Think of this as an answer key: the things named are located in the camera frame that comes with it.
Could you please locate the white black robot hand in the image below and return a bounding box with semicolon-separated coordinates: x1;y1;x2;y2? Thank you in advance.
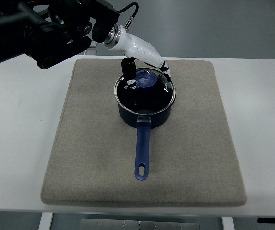
104;24;171;90

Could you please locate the glass pot lid blue knob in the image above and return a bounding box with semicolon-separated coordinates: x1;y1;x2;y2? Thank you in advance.
114;68;176;114

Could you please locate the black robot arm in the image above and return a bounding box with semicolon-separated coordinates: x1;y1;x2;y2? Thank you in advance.
0;0;123;69

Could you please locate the clear floor plate near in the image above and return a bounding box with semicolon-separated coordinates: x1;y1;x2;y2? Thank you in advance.
85;49;97;56

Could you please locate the dark blue saucepan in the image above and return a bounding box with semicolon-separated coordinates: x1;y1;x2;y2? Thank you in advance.
117;102;172;181

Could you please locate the beige fabric mat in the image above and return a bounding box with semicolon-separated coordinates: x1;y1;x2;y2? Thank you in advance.
41;59;247;208

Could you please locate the white left table leg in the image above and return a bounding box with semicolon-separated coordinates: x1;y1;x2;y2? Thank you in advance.
38;212;54;230

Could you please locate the white table leg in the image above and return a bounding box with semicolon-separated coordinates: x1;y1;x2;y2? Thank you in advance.
221;217;235;230
38;212;54;230

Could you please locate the white right table leg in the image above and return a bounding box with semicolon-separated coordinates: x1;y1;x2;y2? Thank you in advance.
221;217;235;230

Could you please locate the black table control panel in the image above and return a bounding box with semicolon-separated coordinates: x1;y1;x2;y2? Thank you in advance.
257;218;275;224

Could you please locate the grey metal base plate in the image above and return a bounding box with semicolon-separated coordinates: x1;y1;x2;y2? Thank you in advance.
80;218;200;230

